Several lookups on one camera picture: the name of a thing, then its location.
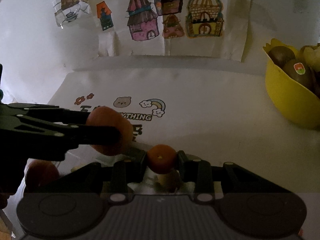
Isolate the yellow plastic bowl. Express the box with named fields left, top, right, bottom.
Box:
left=263, top=38, right=319, bottom=129

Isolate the brown kiwi in bowl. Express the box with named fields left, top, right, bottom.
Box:
left=268, top=46, right=296, bottom=68

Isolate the houses drawing paper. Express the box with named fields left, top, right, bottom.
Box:
left=88, top=0, right=251, bottom=61

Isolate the small red tomato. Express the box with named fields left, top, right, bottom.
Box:
left=25, top=160, right=60, bottom=189

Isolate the pink peach apple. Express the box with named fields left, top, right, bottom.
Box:
left=86, top=106, right=133, bottom=156

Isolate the yellow banana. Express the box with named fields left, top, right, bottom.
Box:
left=157, top=173, right=171, bottom=186

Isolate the small orange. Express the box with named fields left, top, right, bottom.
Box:
left=147, top=144, right=177, bottom=174

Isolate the pear in bowl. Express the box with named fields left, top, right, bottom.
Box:
left=300, top=43, right=319, bottom=68

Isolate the metal tray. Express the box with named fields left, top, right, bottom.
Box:
left=19, top=142, right=223, bottom=201

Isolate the kiwi with sticker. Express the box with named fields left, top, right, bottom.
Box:
left=283, top=59, right=313, bottom=90

